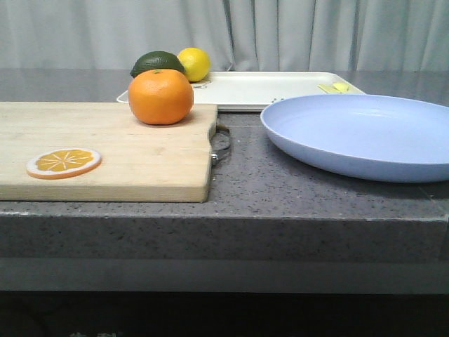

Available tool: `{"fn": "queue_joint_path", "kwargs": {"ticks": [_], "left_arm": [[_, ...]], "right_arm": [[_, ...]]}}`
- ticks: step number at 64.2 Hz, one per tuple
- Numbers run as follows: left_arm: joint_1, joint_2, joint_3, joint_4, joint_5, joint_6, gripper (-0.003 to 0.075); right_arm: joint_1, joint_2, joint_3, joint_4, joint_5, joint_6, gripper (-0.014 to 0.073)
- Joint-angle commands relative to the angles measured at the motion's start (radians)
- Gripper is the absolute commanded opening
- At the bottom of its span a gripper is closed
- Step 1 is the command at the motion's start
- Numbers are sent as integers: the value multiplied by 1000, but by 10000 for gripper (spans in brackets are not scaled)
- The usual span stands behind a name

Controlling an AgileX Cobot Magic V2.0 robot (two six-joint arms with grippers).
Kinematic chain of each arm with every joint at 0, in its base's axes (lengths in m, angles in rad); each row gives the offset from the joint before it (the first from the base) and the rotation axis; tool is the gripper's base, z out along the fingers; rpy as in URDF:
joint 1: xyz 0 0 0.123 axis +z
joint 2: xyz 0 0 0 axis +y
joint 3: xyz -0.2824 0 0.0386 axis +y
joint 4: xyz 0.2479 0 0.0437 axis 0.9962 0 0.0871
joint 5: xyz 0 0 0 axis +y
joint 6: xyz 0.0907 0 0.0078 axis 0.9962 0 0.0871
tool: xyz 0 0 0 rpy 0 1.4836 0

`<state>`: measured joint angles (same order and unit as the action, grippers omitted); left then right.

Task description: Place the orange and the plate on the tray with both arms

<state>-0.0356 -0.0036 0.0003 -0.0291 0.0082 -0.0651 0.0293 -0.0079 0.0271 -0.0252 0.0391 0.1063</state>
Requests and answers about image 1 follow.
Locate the grey curtain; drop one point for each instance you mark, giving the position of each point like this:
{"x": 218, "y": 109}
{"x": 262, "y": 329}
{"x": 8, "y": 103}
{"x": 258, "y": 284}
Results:
{"x": 237, "y": 35}

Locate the green lime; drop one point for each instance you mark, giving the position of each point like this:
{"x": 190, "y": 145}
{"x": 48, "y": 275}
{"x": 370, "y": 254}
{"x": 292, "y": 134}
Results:
{"x": 156, "y": 60}

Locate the metal cutting board handle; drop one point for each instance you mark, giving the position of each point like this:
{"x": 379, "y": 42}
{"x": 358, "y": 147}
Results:
{"x": 223, "y": 148}

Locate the yellow peeled fruit pieces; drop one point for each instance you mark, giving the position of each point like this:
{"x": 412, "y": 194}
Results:
{"x": 337, "y": 87}

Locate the light blue plate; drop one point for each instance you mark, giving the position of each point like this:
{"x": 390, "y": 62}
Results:
{"x": 373, "y": 137}

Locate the whole orange fruit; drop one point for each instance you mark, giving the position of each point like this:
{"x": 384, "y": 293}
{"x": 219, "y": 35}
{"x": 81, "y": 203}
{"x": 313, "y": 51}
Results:
{"x": 160, "y": 97}

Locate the wooden cutting board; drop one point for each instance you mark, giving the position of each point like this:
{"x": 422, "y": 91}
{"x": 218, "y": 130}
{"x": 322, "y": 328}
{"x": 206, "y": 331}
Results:
{"x": 139, "y": 162}

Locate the yellow lemon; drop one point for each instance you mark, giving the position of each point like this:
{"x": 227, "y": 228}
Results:
{"x": 196, "y": 63}

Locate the white rectangular tray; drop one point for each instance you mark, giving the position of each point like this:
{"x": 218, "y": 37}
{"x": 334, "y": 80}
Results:
{"x": 253, "y": 91}

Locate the orange slice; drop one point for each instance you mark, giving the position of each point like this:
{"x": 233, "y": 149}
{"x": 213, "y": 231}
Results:
{"x": 63, "y": 163}

